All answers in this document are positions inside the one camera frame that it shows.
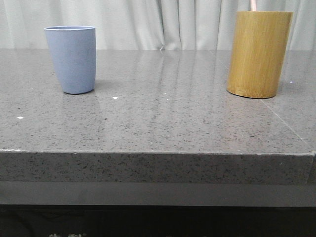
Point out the blue plastic cup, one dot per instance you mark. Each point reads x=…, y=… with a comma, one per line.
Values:
x=73, y=52

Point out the white curtain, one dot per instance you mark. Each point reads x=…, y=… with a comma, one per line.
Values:
x=125, y=24

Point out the bamboo cylinder holder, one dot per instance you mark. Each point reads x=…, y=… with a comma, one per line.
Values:
x=258, y=52

